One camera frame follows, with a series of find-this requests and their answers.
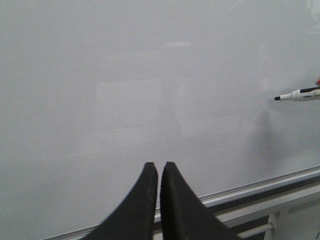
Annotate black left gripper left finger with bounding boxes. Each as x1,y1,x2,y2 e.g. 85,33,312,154
85,162,158,240

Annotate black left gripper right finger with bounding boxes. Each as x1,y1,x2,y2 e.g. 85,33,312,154
160,162,240,240

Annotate white whiteboard marker pen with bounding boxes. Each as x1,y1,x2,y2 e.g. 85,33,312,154
274,86,320,102

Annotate white whiteboard with aluminium frame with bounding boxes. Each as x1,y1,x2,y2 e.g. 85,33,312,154
0,0,320,240

